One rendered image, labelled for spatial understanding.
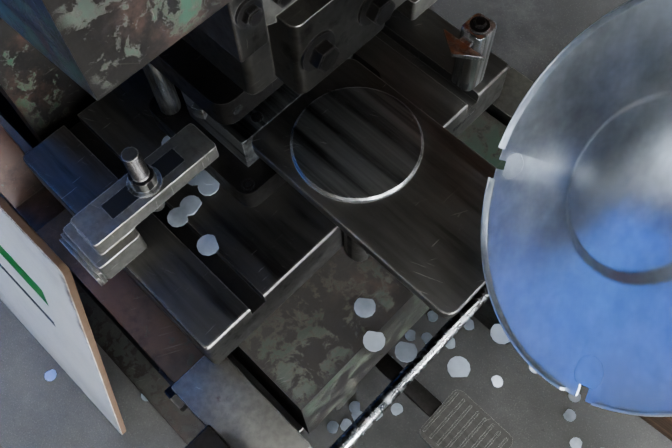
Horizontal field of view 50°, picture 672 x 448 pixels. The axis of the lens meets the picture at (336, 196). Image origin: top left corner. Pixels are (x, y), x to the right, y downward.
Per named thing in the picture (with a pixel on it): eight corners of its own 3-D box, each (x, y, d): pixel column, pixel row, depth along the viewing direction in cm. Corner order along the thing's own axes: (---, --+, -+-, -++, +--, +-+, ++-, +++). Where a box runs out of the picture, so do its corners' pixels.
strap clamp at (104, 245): (231, 176, 75) (214, 122, 66) (102, 286, 70) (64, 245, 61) (194, 141, 77) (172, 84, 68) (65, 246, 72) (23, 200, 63)
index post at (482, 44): (485, 78, 80) (501, 20, 72) (468, 94, 79) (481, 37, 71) (465, 63, 81) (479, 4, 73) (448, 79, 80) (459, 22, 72)
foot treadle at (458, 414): (510, 444, 119) (516, 440, 115) (470, 491, 116) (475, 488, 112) (264, 218, 139) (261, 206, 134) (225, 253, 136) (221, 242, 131)
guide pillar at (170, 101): (185, 106, 76) (152, 15, 63) (169, 119, 75) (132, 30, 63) (172, 94, 77) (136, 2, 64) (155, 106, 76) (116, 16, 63)
